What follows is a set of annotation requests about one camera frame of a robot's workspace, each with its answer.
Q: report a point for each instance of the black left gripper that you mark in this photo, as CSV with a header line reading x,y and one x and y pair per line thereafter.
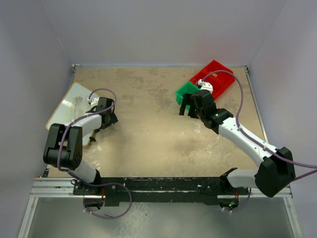
x,y
112,120

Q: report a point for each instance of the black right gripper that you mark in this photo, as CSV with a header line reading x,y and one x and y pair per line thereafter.
x,y
188,99

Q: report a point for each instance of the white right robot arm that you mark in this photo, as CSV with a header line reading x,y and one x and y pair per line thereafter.
x,y
275,168

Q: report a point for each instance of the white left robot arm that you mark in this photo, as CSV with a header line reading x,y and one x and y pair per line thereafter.
x,y
64,146

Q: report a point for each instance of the green plastic bin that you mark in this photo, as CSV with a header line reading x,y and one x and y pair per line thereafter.
x,y
189,88

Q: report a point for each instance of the yellow-framed whiteboard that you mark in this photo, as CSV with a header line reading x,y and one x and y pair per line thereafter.
x,y
74,105

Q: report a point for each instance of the outer red plastic bin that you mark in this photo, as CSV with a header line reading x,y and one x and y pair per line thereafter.
x,y
219,67

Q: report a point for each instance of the red plastic bin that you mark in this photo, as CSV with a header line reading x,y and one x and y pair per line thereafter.
x,y
219,67
220,81

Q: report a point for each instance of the middle red plastic bin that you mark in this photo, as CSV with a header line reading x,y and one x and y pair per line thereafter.
x,y
220,81

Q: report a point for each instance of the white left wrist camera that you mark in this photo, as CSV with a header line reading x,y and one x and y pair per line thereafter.
x,y
93,101

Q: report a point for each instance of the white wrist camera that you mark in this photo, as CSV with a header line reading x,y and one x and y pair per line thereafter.
x,y
202,85
93,101

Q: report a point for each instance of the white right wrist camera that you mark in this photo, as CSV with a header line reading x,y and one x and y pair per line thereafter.
x,y
202,85

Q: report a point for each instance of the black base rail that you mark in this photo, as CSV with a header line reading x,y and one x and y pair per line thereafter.
x,y
114,190

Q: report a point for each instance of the aluminium table frame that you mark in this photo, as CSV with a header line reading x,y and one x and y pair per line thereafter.
x,y
152,139

